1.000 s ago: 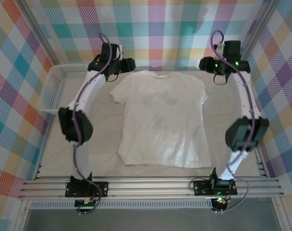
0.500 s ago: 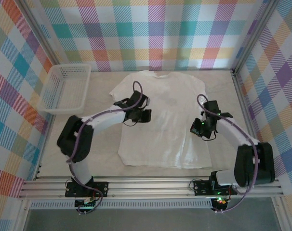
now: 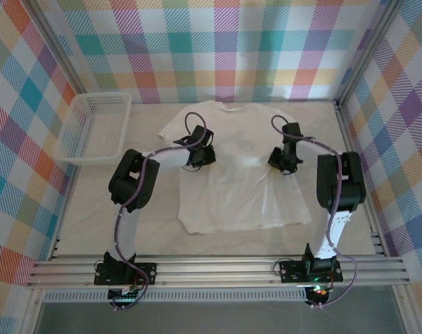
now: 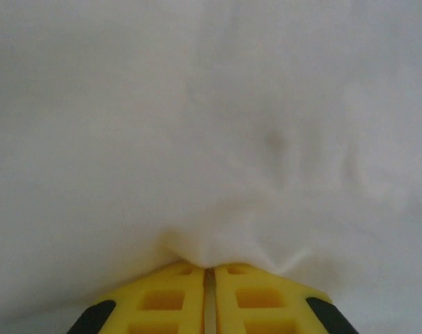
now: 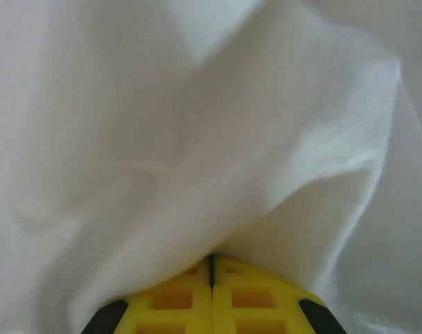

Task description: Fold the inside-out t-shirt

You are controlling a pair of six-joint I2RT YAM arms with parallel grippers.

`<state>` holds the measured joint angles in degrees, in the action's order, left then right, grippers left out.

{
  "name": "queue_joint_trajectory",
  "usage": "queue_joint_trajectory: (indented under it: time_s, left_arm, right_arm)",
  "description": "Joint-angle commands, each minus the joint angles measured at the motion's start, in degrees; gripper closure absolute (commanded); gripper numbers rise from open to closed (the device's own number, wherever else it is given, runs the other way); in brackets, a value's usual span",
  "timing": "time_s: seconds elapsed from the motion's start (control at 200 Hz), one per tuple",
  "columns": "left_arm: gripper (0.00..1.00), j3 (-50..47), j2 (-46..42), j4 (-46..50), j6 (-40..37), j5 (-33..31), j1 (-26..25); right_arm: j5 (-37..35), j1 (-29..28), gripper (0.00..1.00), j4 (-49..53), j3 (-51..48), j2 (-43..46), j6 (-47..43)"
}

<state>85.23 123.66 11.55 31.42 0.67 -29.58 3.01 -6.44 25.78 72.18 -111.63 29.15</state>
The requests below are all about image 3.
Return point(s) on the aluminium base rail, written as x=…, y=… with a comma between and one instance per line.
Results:
x=214, y=271

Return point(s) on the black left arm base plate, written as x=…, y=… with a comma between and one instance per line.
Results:
x=146, y=273

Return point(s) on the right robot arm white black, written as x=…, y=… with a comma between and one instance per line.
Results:
x=340, y=181

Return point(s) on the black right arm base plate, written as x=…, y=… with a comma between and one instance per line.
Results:
x=291, y=271

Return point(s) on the aluminium side rail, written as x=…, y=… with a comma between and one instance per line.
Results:
x=348, y=139
x=63, y=215

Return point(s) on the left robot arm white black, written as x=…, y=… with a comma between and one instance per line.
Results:
x=127, y=226

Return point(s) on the white t-shirt with black print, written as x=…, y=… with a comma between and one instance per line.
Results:
x=232, y=195

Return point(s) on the white perforated plastic basket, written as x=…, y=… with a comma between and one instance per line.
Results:
x=92, y=132

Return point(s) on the aluminium frame post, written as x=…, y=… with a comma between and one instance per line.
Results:
x=367, y=48
x=58, y=45

